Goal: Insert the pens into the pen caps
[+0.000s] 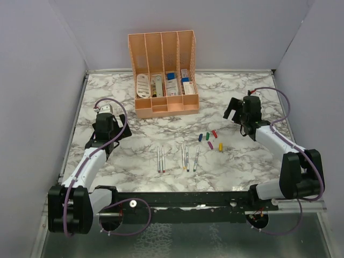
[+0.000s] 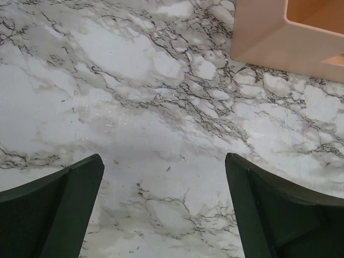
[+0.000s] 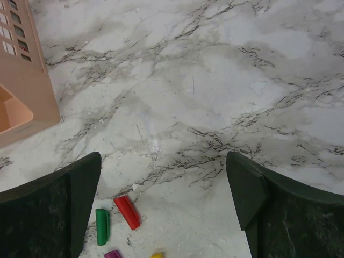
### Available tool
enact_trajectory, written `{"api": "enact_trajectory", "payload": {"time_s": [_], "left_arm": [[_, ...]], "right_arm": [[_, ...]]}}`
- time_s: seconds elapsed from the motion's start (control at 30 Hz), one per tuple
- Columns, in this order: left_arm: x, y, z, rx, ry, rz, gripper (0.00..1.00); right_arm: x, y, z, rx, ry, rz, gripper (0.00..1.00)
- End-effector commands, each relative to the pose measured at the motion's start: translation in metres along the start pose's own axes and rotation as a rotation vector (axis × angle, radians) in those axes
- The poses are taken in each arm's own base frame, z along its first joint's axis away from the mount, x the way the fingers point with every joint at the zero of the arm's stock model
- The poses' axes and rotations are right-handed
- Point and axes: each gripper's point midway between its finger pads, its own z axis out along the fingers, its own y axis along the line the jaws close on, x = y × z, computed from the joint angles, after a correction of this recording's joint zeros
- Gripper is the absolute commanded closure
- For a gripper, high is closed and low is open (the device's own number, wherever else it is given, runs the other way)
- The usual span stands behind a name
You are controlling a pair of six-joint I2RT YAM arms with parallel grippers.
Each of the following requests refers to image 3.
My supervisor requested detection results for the red pen cap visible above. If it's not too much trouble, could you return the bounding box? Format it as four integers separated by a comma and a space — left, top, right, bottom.
113, 196, 140, 231

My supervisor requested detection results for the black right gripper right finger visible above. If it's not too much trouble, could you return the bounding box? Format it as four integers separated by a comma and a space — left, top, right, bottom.
226, 152, 343, 257

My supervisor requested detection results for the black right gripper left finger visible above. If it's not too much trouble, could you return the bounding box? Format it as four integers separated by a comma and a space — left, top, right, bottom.
1, 152, 101, 257

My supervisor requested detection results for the peach plastic desk organizer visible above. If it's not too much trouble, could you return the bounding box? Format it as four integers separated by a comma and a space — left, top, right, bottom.
1, 1, 60, 147

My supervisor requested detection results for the green pen cap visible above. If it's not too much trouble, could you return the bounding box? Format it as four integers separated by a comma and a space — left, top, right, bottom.
95, 209, 110, 246

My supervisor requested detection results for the purple pen cap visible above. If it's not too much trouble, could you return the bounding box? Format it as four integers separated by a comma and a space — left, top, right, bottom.
104, 250, 122, 258

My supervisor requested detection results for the yellow pen cap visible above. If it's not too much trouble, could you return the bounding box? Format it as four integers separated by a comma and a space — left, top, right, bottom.
150, 252, 164, 258

